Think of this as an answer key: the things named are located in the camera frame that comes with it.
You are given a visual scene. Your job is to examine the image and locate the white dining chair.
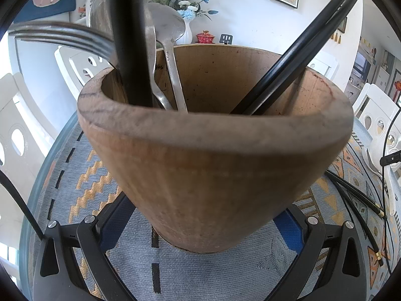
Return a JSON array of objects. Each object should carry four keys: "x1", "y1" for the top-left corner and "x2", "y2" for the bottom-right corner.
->
[
  {"x1": 353, "y1": 83, "x2": 401, "y2": 167},
  {"x1": 55, "y1": 45, "x2": 113, "y2": 87},
  {"x1": 0, "y1": 72, "x2": 58, "y2": 195},
  {"x1": 309, "y1": 56, "x2": 339, "y2": 80}
]

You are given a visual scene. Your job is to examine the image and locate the television screen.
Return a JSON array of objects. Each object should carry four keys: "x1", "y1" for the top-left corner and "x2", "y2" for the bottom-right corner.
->
[{"x1": 354, "y1": 52, "x2": 368, "y2": 76}]

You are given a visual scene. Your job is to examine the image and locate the blue and white flowers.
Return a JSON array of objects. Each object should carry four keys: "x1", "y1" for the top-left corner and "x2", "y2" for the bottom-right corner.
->
[{"x1": 174, "y1": 0, "x2": 219, "y2": 21}]

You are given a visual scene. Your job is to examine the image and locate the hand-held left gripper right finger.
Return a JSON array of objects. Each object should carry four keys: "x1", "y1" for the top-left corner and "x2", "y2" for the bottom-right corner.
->
[{"x1": 266, "y1": 205, "x2": 367, "y2": 301}]

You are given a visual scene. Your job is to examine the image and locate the black ribbed strap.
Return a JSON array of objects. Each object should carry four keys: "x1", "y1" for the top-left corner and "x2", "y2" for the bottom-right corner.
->
[{"x1": 0, "y1": 166, "x2": 46, "y2": 237}]

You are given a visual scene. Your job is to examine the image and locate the pile of black chopsticks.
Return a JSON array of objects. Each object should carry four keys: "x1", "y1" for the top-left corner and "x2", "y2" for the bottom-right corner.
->
[{"x1": 325, "y1": 169, "x2": 386, "y2": 267}]

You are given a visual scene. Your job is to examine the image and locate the red lidded teacup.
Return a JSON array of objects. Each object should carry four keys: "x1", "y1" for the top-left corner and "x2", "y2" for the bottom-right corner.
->
[{"x1": 196, "y1": 31, "x2": 216, "y2": 44}]

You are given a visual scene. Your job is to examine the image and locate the white refrigerator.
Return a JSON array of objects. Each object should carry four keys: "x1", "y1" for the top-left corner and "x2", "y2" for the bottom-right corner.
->
[{"x1": 8, "y1": 6, "x2": 94, "y2": 79}]

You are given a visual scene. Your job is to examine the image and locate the patterned woven table mat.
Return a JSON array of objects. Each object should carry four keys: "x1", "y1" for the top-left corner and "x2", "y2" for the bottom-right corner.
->
[{"x1": 28, "y1": 119, "x2": 401, "y2": 301}]

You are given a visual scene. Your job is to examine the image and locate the white magazine rack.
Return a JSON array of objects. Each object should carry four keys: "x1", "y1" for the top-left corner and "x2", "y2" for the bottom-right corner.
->
[{"x1": 77, "y1": 0, "x2": 94, "y2": 19}]

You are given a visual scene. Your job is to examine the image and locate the metal fork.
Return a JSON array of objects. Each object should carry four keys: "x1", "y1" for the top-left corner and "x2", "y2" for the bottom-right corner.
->
[{"x1": 8, "y1": 21, "x2": 171, "y2": 110}]

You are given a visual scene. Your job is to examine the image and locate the bamboo utensil holder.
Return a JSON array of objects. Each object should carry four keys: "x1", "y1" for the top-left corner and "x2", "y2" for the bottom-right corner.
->
[{"x1": 77, "y1": 44, "x2": 354, "y2": 254}]

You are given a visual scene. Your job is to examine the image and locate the white ribbed vase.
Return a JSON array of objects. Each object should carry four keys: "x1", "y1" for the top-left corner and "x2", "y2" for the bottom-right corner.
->
[{"x1": 175, "y1": 19, "x2": 193, "y2": 45}]

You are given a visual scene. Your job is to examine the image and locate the black gold-tipped chopstick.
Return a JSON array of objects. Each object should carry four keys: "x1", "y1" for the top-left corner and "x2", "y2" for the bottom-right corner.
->
[
  {"x1": 108, "y1": 0, "x2": 155, "y2": 107},
  {"x1": 230, "y1": 0, "x2": 359, "y2": 114},
  {"x1": 241, "y1": 0, "x2": 365, "y2": 115}
]

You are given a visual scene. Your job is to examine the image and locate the blue refrigerator cover cloth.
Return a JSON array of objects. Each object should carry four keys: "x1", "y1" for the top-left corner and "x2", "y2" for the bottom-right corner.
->
[{"x1": 22, "y1": 0, "x2": 77, "y2": 24}]

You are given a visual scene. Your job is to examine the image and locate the white ceramic spoon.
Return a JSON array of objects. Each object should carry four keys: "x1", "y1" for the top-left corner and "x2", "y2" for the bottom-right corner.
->
[{"x1": 362, "y1": 147, "x2": 400, "y2": 218}]

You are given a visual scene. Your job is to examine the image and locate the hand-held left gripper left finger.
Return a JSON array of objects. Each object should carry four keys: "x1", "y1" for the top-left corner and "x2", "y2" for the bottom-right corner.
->
[{"x1": 33, "y1": 194, "x2": 138, "y2": 301}]

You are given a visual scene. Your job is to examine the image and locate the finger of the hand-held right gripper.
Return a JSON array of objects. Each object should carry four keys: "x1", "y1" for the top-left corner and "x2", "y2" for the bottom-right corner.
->
[{"x1": 380, "y1": 152, "x2": 401, "y2": 167}]

